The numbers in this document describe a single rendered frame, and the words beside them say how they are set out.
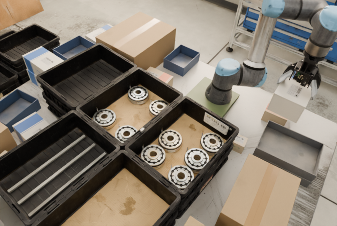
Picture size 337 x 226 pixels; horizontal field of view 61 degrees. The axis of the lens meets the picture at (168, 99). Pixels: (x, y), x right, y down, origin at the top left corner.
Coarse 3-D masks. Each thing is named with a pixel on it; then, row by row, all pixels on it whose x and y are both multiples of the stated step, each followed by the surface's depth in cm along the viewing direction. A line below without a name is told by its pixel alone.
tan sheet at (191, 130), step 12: (180, 120) 135; (192, 120) 136; (180, 132) 130; (192, 132) 131; (204, 132) 131; (156, 144) 125; (192, 144) 126; (168, 156) 121; (180, 156) 121; (168, 168) 117
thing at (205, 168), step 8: (184, 96) 132; (176, 104) 130; (200, 104) 129; (168, 112) 125; (208, 112) 127; (224, 120) 124; (136, 136) 115; (232, 136) 118; (128, 144) 112; (224, 144) 115; (128, 152) 109; (216, 152) 112; (152, 168) 105; (208, 168) 108; (160, 176) 103; (200, 176) 104; (168, 184) 101; (192, 184) 102; (184, 192) 99
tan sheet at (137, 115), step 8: (152, 96) 145; (112, 104) 140; (120, 104) 140; (128, 104) 140; (136, 104) 140; (144, 104) 141; (120, 112) 136; (128, 112) 137; (136, 112) 137; (144, 112) 137; (120, 120) 133; (128, 120) 133; (136, 120) 134; (144, 120) 134; (112, 128) 129; (136, 128) 130
